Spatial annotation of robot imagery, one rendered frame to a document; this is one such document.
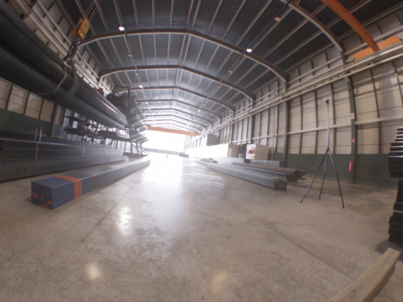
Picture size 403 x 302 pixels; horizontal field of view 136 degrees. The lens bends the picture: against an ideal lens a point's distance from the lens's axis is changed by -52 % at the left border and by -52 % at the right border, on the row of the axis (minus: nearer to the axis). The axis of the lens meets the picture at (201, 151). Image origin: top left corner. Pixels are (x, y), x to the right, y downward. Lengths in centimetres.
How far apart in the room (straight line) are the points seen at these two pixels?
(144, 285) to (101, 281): 17
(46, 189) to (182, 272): 108
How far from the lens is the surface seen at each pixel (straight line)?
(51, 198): 140
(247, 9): 1165
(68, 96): 246
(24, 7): 1057
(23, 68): 187
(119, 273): 79
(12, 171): 217
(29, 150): 264
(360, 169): 958
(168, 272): 81
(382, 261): 109
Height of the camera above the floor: 52
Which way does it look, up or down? 2 degrees up
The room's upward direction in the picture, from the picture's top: 7 degrees clockwise
